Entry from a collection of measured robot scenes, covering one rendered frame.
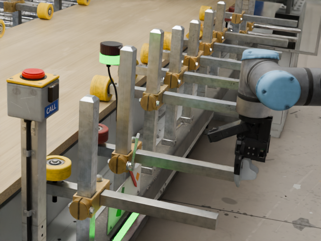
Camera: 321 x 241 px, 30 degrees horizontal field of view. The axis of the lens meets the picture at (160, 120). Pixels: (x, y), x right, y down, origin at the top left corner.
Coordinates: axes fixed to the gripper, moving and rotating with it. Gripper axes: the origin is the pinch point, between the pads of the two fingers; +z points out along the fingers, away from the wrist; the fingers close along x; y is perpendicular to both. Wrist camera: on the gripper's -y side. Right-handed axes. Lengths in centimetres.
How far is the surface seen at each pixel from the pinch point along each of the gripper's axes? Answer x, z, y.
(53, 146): -15.3, -7.6, -46.8
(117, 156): -7.6, -4.6, -31.7
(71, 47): 81, -8, -86
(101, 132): -2.1, -8.2, -38.7
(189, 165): -1.5, -3.0, -12.9
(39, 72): -55, -41, -30
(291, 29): 224, 1, -6
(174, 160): -1.4, -3.5, -17.3
